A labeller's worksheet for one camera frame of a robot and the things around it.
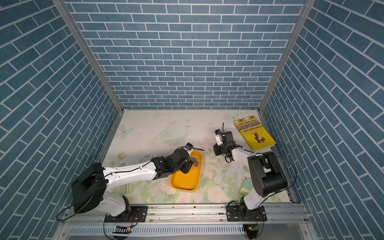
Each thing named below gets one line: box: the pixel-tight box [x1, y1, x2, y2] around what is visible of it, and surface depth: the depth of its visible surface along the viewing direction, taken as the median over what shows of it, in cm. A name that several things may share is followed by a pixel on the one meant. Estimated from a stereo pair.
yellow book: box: [233, 115, 277, 152], surface depth 105 cm
